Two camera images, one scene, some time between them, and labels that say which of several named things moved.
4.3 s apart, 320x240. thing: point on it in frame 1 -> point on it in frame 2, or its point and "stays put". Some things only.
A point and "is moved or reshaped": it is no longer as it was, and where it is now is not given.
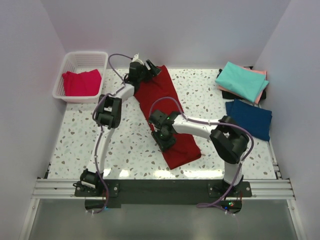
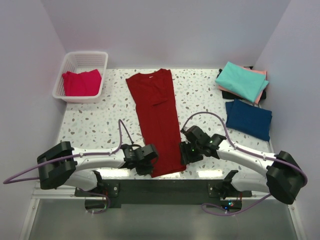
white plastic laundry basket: [82, 77] stays put
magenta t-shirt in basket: [85, 83] stays put
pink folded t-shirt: [260, 96] stays put
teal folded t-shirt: [247, 83] stays put
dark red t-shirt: [159, 92] is moved or reshaped
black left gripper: [153, 71] -> [146, 170]
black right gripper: [163, 145] -> [186, 158]
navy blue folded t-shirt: [257, 120] stays put
